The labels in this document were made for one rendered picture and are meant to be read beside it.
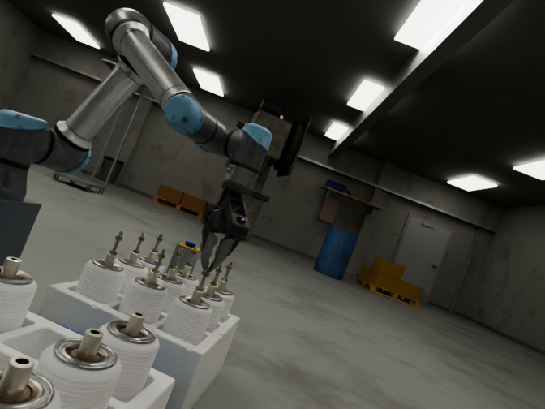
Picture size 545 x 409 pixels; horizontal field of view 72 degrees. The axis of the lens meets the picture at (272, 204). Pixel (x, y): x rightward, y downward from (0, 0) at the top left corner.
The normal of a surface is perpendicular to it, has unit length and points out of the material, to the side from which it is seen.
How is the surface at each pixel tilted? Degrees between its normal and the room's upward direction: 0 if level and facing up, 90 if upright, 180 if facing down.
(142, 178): 90
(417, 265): 90
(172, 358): 90
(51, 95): 90
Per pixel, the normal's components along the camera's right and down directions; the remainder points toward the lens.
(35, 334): 0.93, 0.35
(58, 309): -0.12, -0.10
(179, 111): -0.36, -0.18
